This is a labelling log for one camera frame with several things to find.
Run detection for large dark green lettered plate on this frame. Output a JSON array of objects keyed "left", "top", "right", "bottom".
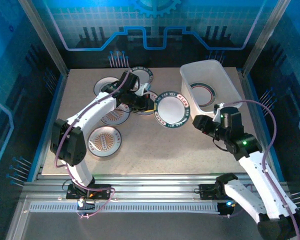
[{"left": 153, "top": 90, "right": 192, "bottom": 129}]

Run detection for medium orange sunburst plate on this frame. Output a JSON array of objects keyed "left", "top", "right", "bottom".
[{"left": 99, "top": 103, "right": 131, "bottom": 126}]

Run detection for red and green rimmed plate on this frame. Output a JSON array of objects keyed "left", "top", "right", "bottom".
[{"left": 189, "top": 82, "right": 217, "bottom": 107}]

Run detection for large orange sunburst plate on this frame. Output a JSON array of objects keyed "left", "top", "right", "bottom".
[{"left": 86, "top": 125, "right": 123, "bottom": 158}]

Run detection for white plastic bin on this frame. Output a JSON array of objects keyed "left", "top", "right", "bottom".
[{"left": 179, "top": 59, "right": 243, "bottom": 121}]

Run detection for small dark lettered plate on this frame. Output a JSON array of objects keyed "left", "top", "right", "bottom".
[{"left": 128, "top": 66, "right": 154, "bottom": 85}]

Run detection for grey patterned plate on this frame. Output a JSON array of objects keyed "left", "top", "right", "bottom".
[{"left": 93, "top": 76, "right": 121, "bottom": 97}]

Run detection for small electronics board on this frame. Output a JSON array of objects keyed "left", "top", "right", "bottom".
[
  {"left": 216, "top": 199, "right": 237, "bottom": 217},
  {"left": 76, "top": 197, "right": 96, "bottom": 212}
]

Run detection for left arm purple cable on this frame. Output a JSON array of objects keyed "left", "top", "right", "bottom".
[{"left": 54, "top": 67, "right": 116, "bottom": 218}]

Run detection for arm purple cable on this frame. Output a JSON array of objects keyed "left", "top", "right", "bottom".
[
  {"left": 54, "top": 67, "right": 116, "bottom": 218},
  {"left": 221, "top": 99, "right": 300, "bottom": 240}
]

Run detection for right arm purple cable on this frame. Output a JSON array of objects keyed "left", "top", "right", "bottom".
[{"left": 221, "top": 99, "right": 300, "bottom": 240}]

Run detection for blue table side rail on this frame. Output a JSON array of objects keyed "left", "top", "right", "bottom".
[
  {"left": 26, "top": 73, "right": 67, "bottom": 182},
  {"left": 243, "top": 72, "right": 286, "bottom": 182}
]

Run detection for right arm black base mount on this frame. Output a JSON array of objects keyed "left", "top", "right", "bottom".
[{"left": 198, "top": 183, "right": 228, "bottom": 201}]

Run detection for aluminium frame rail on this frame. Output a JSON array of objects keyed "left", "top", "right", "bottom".
[{"left": 22, "top": 173, "right": 291, "bottom": 203}]

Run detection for aluminium frame post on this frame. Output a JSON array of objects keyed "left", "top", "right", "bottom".
[
  {"left": 240, "top": 0, "right": 293, "bottom": 77},
  {"left": 17, "top": 0, "right": 70, "bottom": 77}
]

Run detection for slotted cable duct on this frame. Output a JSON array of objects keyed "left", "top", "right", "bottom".
[{"left": 28, "top": 202, "right": 221, "bottom": 215}]

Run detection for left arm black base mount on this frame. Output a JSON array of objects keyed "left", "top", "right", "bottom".
[{"left": 65, "top": 183, "right": 112, "bottom": 201}]

